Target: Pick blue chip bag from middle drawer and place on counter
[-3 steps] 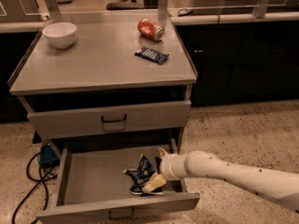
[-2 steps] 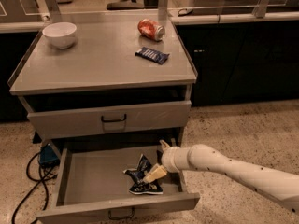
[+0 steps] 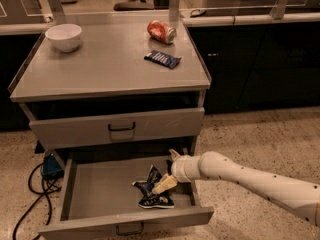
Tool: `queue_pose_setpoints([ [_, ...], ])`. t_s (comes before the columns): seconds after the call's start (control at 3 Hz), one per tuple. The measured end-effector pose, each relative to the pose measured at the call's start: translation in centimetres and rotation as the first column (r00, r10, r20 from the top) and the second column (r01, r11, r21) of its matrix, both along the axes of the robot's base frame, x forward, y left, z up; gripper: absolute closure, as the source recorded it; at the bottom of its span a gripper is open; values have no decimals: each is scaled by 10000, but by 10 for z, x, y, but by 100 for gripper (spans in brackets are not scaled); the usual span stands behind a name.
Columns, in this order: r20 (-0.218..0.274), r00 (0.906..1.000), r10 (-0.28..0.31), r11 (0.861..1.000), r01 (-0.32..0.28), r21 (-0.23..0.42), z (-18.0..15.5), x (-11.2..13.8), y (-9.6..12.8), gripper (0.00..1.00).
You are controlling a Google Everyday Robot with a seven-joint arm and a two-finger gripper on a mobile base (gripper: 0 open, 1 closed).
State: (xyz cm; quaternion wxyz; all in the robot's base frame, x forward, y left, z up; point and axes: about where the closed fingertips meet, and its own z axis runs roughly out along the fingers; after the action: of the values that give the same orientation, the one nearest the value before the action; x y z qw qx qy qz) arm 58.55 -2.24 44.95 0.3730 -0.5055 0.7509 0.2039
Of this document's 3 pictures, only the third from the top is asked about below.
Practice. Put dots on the black drawer handle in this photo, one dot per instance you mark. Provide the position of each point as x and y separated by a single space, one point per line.
111 128
127 229

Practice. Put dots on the grey top drawer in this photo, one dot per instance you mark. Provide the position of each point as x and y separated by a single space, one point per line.
93 130

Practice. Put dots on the black middle drawer handle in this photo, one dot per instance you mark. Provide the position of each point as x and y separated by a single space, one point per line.
127 229

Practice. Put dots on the blue candy bar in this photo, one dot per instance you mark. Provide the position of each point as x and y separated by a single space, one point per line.
163 59

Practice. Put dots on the red soda can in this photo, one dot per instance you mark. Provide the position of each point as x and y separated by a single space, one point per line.
162 31

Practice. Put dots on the black top drawer handle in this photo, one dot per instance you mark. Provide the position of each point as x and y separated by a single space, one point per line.
111 128

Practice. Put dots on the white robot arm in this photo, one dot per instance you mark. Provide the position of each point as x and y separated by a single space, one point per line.
298 197

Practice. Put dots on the grey drawer cabinet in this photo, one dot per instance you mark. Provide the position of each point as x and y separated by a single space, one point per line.
108 74

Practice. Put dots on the white ceramic bowl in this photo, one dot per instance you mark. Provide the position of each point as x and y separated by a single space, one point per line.
65 37

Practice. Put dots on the blue chip bag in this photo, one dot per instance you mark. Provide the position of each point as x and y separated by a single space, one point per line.
151 200

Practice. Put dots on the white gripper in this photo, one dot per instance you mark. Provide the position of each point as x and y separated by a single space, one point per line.
179 168

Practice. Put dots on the blue power box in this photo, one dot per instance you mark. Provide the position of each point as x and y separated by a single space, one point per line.
51 169

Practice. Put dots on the grey open middle drawer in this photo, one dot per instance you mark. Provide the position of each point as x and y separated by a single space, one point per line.
97 194

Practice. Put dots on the dark lower cabinets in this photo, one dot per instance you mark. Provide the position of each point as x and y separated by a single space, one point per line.
256 67

